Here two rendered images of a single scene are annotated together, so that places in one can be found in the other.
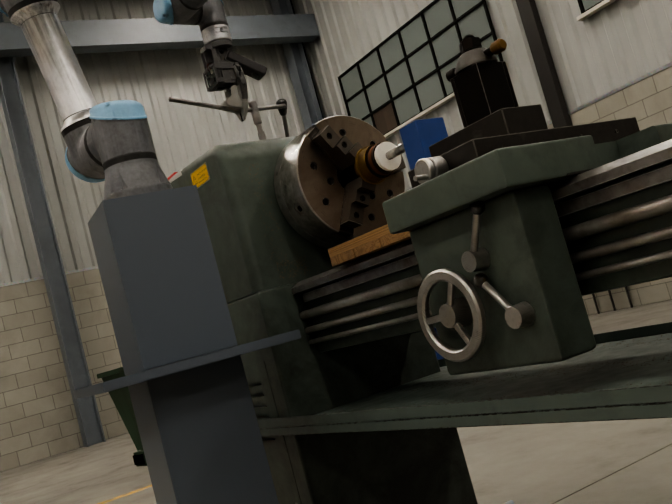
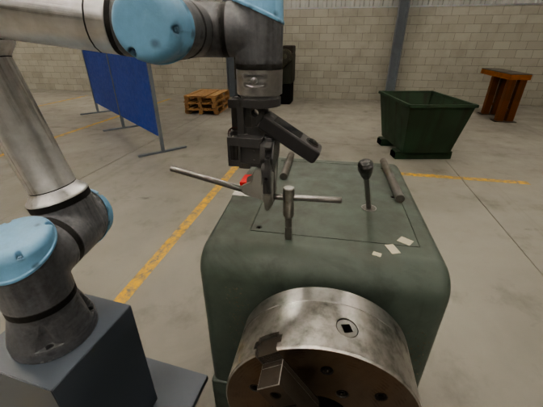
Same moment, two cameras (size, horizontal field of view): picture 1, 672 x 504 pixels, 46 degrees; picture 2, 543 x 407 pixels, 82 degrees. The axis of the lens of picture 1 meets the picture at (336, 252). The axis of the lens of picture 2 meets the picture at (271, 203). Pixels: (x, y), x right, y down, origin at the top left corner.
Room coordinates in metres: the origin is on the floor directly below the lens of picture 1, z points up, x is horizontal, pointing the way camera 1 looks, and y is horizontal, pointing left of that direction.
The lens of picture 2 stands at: (1.69, -0.23, 1.62)
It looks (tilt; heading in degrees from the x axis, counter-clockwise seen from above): 28 degrees down; 44
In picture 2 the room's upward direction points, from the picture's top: straight up
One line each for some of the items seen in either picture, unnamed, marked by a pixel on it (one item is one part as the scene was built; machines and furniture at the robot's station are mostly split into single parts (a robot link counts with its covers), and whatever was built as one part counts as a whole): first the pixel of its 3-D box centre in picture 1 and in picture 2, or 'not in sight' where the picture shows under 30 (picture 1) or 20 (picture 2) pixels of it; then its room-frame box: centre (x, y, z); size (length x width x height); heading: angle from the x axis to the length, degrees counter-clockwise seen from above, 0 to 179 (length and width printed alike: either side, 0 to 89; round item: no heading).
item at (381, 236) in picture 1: (430, 229); not in sight; (1.76, -0.22, 0.89); 0.36 x 0.30 x 0.04; 123
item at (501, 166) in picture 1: (548, 175); not in sight; (1.41, -0.40, 0.90); 0.53 x 0.30 x 0.06; 123
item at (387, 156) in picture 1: (402, 148); not in sight; (1.78, -0.21, 1.08); 0.13 x 0.07 x 0.07; 33
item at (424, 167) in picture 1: (426, 171); not in sight; (1.33, -0.18, 0.95); 0.07 x 0.04 x 0.04; 123
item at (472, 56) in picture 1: (474, 61); not in sight; (1.43, -0.34, 1.14); 0.08 x 0.08 x 0.03
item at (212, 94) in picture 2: not in sight; (208, 101); (6.63, 6.75, 0.22); 1.25 x 0.86 x 0.44; 35
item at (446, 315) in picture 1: (487, 286); not in sight; (1.31, -0.22, 0.73); 0.27 x 0.12 x 0.27; 33
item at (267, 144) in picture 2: (222, 67); (255, 132); (2.06, 0.16, 1.47); 0.09 x 0.08 x 0.12; 123
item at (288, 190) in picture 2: (257, 122); (288, 213); (2.10, 0.11, 1.31); 0.02 x 0.02 x 0.12
